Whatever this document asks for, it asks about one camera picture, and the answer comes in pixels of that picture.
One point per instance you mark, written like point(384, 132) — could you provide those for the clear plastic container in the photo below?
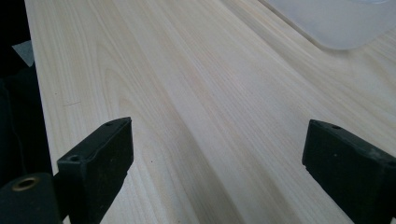
point(336, 21)

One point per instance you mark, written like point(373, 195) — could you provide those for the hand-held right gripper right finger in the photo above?
point(351, 174)

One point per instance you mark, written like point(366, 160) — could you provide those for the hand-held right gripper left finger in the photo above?
point(96, 161)

